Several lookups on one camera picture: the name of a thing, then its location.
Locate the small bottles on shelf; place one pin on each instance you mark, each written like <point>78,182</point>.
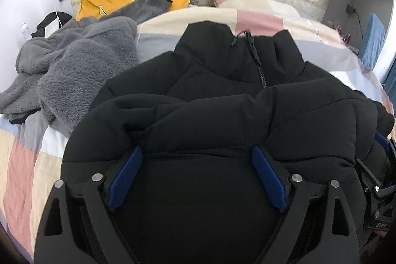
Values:
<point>344,36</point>

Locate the grey fleece garment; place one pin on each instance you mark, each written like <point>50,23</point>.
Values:
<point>61,75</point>

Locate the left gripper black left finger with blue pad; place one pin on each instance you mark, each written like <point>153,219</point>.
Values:
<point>77,224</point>

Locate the blue fabric item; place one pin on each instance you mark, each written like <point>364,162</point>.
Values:
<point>372,43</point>

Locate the wall socket right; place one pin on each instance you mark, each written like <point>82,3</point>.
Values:
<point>350,10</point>

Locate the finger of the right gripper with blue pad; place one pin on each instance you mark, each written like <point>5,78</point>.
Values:
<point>387,144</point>

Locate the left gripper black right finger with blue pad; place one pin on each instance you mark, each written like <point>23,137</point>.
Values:
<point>316,224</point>

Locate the black puffer jacket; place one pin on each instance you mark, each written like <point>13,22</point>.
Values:
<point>197,112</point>

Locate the pastel patchwork bed cover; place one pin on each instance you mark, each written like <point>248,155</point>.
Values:
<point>31,153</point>

